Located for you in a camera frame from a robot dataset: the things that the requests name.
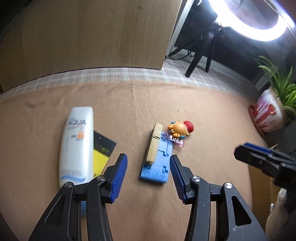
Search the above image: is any yellow black notepad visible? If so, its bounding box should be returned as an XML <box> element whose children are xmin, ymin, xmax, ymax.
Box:
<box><xmin>93</xmin><ymin>131</ymin><xmax>116</xmax><ymax>178</ymax></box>

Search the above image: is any orange red toy keychain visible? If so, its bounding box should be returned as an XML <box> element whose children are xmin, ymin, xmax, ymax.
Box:
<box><xmin>166</xmin><ymin>120</ymin><xmax>194</xmax><ymax>148</ymax></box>

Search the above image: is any wooden clothespin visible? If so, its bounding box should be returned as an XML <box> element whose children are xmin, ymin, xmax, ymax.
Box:
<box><xmin>144</xmin><ymin>123</ymin><xmax>163</xmax><ymax>165</ymax></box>

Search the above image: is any gloved right hand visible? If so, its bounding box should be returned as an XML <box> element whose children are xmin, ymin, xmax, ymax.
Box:
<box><xmin>265</xmin><ymin>188</ymin><xmax>288</xmax><ymax>240</ymax></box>

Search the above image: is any cardboard box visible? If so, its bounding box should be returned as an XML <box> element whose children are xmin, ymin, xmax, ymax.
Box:
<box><xmin>249</xmin><ymin>166</ymin><xmax>280</xmax><ymax>219</ymax></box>

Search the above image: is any red white plant pot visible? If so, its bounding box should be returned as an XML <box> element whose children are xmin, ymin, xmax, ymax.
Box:
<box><xmin>248</xmin><ymin>87</ymin><xmax>287</xmax><ymax>136</ymax></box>

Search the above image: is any white blue-capped lotion tube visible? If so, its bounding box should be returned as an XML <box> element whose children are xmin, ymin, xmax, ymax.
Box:
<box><xmin>58</xmin><ymin>106</ymin><xmax>94</xmax><ymax>217</ymax></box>

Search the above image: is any green spider plant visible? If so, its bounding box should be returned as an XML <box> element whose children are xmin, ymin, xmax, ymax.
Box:
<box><xmin>254</xmin><ymin>55</ymin><xmax>295</xmax><ymax>120</ymax></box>

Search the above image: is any black light tripod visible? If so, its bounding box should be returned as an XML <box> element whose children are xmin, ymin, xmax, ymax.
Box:
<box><xmin>166</xmin><ymin>23</ymin><xmax>222</xmax><ymax>78</ymax></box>

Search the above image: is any light wood wardrobe panel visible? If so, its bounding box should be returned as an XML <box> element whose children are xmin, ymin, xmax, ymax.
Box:
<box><xmin>1</xmin><ymin>1</ymin><xmax>181</xmax><ymax>91</ymax></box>

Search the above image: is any ring light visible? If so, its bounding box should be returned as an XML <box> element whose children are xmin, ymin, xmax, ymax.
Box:
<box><xmin>209</xmin><ymin>1</ymin><xmax>287</xmax><ymax>42</ymax></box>

